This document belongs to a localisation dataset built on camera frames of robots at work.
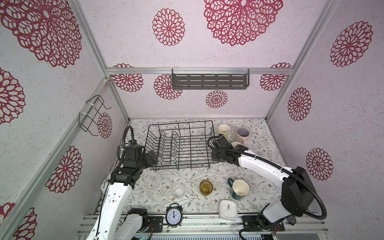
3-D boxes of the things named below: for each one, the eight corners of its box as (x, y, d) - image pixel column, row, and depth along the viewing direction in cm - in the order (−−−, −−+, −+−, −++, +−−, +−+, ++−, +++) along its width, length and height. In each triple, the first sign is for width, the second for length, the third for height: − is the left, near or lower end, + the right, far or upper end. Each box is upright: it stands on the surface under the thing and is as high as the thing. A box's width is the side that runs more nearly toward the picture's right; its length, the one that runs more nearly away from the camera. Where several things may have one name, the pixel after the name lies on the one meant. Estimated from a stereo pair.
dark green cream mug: (228, 201, 83) (233, 195, 74) (226, 184, 89) (230, 177, 80) (244, 201, 83) (251, 195, 74) (241, 184, 89) (246, 177, 80)
